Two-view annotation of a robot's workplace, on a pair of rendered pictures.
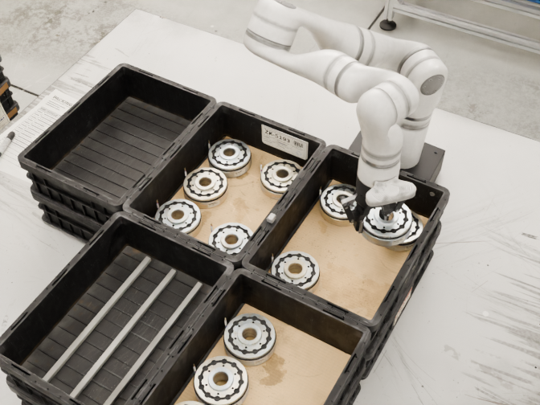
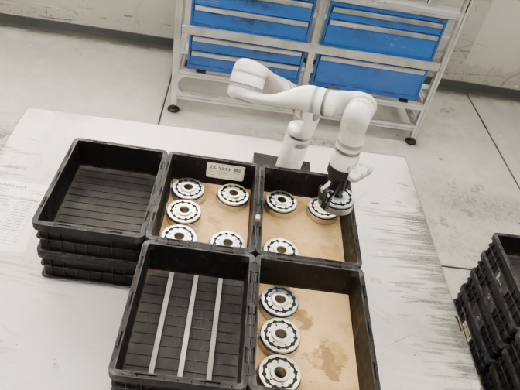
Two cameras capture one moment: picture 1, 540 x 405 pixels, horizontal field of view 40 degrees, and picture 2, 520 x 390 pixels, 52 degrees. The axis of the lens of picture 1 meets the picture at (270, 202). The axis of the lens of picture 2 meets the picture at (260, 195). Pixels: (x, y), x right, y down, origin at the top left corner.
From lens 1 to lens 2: 0.70 m
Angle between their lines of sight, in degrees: 27
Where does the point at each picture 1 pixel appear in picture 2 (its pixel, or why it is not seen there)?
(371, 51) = not seen: hidden behind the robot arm
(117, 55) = (32, 143)
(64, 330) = (138, 343)
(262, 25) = (248, 76)
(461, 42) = (225, 113)
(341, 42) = (283, 87)
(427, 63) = not seen: hidden behind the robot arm
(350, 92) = (333, 108)
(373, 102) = (360, 108)
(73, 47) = not seen: outside the picture
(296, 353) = (310, 303)
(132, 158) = (112, 207)
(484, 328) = (384, 261)
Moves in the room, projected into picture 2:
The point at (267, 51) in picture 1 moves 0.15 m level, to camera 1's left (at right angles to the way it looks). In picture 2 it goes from (254, 94) to (202, 102)
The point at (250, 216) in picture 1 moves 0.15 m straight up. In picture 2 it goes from (224, 227) to (230, 189)
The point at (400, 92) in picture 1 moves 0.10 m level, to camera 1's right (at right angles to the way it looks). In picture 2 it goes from (370, 100) to (400, 95)
